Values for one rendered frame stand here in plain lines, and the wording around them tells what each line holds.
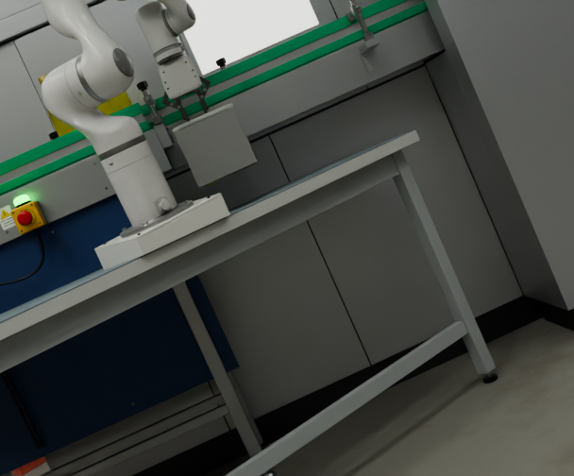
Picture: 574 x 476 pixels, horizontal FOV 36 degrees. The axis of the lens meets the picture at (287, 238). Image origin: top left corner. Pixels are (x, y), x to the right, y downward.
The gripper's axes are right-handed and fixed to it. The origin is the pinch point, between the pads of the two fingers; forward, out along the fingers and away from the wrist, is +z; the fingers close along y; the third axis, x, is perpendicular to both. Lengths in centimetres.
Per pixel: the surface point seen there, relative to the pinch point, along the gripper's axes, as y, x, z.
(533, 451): -38, 58, 104
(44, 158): 43.8, -3.4, -5.4
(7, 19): 41, -30, -52
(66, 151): 37.6, -3.6, -4.6
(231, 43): -18.6, -30.6, -17.4
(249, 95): -16.3, -12.2, 1.1
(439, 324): -44, -34, 91
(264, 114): -18.1, -12.3, 7.9
